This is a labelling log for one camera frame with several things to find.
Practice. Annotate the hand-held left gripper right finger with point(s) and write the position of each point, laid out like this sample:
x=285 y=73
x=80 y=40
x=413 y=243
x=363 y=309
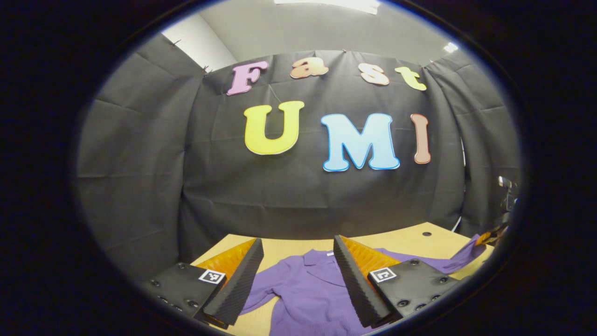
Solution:
x=357 y=289

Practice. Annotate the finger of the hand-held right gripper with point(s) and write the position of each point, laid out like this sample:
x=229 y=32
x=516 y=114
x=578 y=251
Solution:
x=487 y=238

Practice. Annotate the black backdrop cloth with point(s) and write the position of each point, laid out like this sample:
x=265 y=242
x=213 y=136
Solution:
x=289 y=200

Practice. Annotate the purple button shirt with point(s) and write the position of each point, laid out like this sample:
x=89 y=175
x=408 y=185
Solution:
x=308 y=289

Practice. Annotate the ceiling light panel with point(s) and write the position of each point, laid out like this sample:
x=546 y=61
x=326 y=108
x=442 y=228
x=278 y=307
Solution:
x=326 y=3

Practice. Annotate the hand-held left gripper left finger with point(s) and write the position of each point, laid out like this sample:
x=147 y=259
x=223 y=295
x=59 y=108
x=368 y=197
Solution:
x=238 y=284

